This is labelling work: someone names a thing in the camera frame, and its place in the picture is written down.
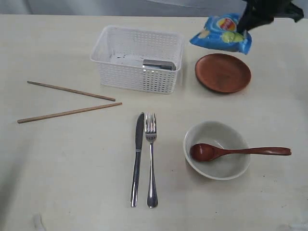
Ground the white floral ceramic bowl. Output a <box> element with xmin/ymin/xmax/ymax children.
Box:
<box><xmin>183</xmin><ymin>121</ymin><xmax>250</xmax><ymax>180</ymax></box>

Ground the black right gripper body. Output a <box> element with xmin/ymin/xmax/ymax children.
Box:
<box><xmin>243</xmin><ymin>0</ymin><xmax>304</xmax><ymax>22</ymax></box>

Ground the blue chips bag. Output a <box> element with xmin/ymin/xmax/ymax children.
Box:
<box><xmin>190</xmin><ymin>13</ymin><xmax>252</xmax><ymax>55</ymax></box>

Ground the dark foil packet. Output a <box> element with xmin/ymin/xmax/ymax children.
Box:
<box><xmin>142</xmin><ymin>59</ymin><xmax>177</xmax><ymax>71</ymax></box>

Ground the brown wooden plate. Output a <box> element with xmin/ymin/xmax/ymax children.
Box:
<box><xmin>195</xmin><ymin>53</ymin><xmax>252</xmax><ymax>94</ymax></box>

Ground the silver metal fork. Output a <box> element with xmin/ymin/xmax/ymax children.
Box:
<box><xmin>145</xmin><ymin>113</ymin><xmax>158</xmax><ymax>208</ymax></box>

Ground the white perforated plastic basket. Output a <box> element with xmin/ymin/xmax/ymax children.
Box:
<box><xmin>90</xmin><ymin>26</ymin><xmax>184</xmax><ymax>94</ymax></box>

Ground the wooden chopstick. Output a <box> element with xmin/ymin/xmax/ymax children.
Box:
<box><xmin>27</xmin><ymin>80</ymin><xmax>116</xmax><ymax>102</ymax></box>
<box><xmin>17</xmin><ymin>102</ymin><xmax>122</xmax><ymax>124</ymax></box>

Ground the brown wooden spoon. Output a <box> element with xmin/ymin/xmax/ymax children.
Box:
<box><xmin>190</xmin><ymin>143</ymin><xmax>292</xmax><ymax>162</ymax></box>

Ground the silver table knife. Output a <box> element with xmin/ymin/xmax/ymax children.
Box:
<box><xmin>130</xmin><ymin>112</ymin><xmax>144</xmax><ymax>207</ymax></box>

